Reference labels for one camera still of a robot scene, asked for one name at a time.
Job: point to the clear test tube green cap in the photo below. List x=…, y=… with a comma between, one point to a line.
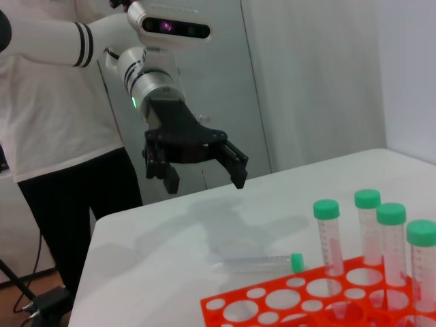
x=326, y=209
x=421, y=233
x=255, y=264
x=391, y=214
x=367, y=199

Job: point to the black box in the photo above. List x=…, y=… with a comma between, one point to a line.
x=51, y=301

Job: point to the grey metal cabinet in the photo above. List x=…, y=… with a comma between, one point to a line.
x=211, y=85

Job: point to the orange plastic test tube rack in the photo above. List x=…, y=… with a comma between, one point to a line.
x=231, y=295

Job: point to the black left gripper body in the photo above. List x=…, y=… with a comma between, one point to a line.
x=177, y=136

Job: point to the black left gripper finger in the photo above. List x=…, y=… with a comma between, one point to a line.
x=236, y=163
x=160, y=167

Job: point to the person in white shirt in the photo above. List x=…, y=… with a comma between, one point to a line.
x=51, y=119

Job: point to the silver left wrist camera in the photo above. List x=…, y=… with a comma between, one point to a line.
x=175, y=29

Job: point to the black tripod leg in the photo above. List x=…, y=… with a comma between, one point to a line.
x=17, y=282

